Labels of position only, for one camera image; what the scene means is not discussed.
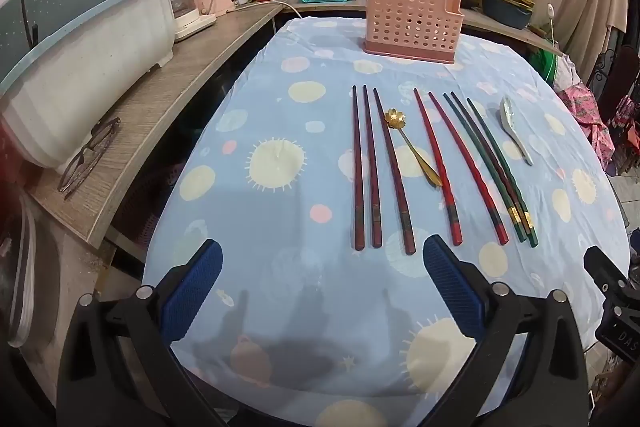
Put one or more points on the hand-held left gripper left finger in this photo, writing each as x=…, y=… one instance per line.
x=195, y=287

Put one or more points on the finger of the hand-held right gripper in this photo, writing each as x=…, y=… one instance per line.
x=602, y=267

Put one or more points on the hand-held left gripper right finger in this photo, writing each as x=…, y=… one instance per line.
x=452, y=287

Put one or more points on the dark red chopstick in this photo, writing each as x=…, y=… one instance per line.
x=356, y=167
x=392, y=172
x=371, y=167

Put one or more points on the pink perforated utensil holder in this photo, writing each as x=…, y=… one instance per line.
x=410, y=27

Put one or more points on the bright red chopstick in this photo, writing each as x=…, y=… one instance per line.
x=467, y=167
x=436, y=167

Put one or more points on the green chopstick gold band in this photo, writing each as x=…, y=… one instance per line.
x=482, y=162
x=500, y=157
x=492, y=159

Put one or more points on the gold flower spoon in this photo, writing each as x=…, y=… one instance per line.
x=420, y=159

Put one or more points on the pink floral cloth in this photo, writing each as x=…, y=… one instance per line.
x=585, y=117

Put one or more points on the blue dotted tablecloth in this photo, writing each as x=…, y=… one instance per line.
x=300, y=157

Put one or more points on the black eyeglasses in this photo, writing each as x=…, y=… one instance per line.
x=95, y=142

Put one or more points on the silver spoon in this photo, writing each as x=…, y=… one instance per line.
x=510, y=117

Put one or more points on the dark wooden chair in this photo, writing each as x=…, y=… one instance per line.
x=620, y=77

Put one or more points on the green plastic basin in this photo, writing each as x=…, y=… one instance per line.
x=555, y=62

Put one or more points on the white tub blue rim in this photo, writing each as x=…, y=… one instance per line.
x=75, y=82

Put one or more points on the blue-grey bowl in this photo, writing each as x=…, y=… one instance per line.
x=505, y=18

